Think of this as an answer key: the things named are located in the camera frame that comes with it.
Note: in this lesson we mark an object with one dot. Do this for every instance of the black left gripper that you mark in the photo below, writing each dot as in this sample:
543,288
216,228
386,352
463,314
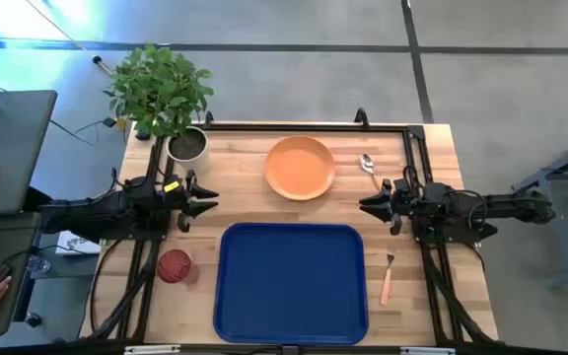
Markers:
180,202

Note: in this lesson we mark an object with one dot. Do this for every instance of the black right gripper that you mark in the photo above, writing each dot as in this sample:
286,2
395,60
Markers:
401,207

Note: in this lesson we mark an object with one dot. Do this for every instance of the red translucent cup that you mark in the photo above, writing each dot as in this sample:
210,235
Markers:
174,266

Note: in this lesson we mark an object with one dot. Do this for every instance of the orange plate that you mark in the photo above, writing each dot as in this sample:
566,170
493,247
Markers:
300,167

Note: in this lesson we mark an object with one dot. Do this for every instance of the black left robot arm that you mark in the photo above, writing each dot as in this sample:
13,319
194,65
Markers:
96,207

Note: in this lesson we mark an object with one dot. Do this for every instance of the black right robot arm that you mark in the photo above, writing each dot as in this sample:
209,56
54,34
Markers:
511,204

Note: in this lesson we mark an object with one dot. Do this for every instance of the blue plastic tray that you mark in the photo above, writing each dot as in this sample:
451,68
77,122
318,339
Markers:
291,286

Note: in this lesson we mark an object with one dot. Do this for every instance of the yellow label sticker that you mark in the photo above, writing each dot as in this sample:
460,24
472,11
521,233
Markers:
171,186

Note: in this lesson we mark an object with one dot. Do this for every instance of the white plant pot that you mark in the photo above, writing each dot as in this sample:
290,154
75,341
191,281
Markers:
187,147

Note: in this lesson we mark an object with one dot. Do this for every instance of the black clamp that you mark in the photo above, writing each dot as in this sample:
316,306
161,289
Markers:
209,119
361,118

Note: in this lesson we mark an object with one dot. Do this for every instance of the green leafy plant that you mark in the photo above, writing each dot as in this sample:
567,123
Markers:
158,91

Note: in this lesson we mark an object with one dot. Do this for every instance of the white printed paper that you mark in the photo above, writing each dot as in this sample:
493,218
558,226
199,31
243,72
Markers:
74,244

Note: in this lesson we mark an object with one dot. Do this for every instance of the thin pole black tip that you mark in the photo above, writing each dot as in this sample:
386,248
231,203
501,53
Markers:
97,60

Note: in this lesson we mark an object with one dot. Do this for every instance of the clear drinking glass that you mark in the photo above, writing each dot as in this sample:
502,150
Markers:
39,265

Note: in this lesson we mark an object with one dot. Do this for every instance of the dark grey desk top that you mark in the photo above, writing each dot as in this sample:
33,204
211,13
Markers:
18,232

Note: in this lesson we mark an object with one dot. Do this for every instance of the black round knob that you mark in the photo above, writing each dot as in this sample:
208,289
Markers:
33,319

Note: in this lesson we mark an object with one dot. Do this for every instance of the black metal frame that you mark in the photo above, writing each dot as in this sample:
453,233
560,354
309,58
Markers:
313,127

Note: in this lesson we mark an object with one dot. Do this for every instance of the silver metal bracket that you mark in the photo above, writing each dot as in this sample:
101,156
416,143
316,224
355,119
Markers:
428,350
152,349

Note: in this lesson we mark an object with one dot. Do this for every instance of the grey-blue table frame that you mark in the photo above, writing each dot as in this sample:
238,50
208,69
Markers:
560,172

